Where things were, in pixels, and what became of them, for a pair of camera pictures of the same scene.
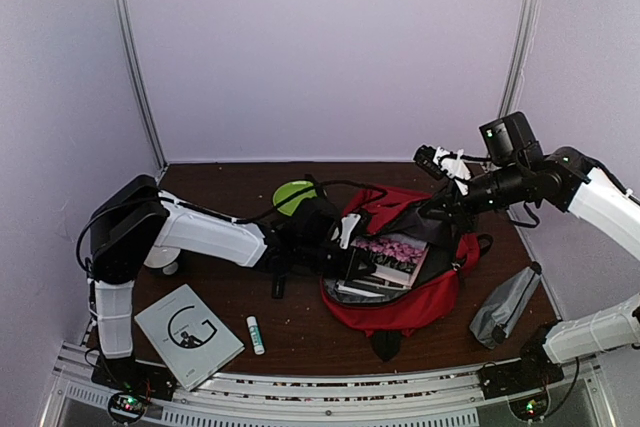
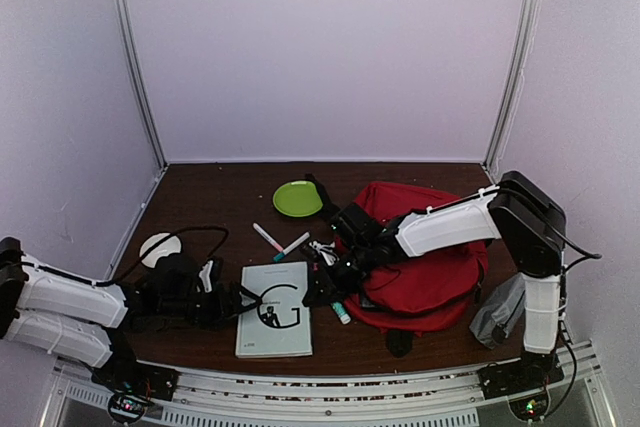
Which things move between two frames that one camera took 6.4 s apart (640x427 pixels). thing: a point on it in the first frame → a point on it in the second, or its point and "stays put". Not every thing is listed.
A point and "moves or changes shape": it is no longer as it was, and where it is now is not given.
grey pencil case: (503, 306) stays put
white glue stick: (255, 334) → (341, 312)
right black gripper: (456, 207) → (331, 290)
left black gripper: (351, 263) → (225, 315)
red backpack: (397, 266) moves or changes shape
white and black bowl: (163, 257) stays put
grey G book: (189, 336) → (281, 325)
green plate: (289, 188) stays put
